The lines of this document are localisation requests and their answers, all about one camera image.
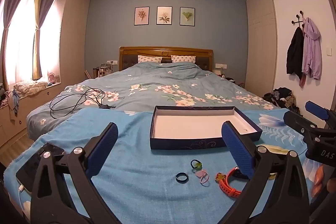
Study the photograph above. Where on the navy patterned box lid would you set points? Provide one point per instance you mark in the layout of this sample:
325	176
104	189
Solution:
197	124

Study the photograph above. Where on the wooden bed headboard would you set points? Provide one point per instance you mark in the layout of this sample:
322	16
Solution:
165	50

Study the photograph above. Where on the window seat cabinet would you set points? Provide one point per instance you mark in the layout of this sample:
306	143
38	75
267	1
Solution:
31	106

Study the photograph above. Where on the black jacket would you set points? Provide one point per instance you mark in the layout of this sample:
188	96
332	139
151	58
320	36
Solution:
294	53

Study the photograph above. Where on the white wall socket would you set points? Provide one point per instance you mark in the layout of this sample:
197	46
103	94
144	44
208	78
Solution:
221	65
112	62

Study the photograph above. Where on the wooden bed with floral duvet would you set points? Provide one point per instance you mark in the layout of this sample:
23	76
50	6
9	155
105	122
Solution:
157	79

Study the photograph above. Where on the black coat rack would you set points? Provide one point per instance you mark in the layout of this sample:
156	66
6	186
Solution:
299	19

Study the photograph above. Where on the framed pink flower picture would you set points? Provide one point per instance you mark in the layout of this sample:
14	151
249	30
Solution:
141	16

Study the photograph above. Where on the dark red scarf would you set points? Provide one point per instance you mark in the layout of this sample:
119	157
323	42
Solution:
302	81

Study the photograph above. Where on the white light switch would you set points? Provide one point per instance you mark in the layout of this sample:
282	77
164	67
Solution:
328	52

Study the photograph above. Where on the black smartphone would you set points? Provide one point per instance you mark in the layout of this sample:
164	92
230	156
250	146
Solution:
34	169

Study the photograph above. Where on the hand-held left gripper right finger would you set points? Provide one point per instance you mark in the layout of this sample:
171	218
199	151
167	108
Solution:
237	150

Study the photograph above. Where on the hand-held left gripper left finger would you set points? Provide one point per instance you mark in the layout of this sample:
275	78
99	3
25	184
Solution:
103	150

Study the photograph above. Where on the patterned pillow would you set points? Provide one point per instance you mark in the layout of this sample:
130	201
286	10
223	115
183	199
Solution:
149	58
183	59

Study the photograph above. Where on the pile of light clothes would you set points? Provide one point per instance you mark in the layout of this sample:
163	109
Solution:
29	87

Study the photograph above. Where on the pile of dark clothes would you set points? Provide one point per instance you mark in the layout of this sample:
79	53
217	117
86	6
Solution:
281	98

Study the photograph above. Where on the beige wardrobe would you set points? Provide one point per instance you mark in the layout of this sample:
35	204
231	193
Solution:
260	43
74	37

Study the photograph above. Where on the blue floral blanket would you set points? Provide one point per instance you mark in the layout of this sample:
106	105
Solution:
147	187

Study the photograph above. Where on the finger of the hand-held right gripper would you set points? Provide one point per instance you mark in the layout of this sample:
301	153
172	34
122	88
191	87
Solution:
316	109
296	120

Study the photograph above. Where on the small pink fan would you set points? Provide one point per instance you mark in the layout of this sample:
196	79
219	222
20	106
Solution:
52	78

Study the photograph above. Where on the orange smart watch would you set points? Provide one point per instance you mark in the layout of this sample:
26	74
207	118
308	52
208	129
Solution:
225	187

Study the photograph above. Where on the framed green leaf picture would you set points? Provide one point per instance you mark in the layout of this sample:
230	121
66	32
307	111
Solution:
187	16

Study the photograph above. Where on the person's right hand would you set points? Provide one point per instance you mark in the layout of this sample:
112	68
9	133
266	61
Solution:
319	179

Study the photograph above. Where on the grey and yellow curtain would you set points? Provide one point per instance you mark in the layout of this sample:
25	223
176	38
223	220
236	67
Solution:
39	29

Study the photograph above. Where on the cluttered nightstand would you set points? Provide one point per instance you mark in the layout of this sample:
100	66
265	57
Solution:
101	72

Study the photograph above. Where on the purple jacket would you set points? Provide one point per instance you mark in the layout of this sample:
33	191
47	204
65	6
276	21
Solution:
312	50

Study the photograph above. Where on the framed white flower picture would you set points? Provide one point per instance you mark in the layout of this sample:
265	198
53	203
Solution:
164	15

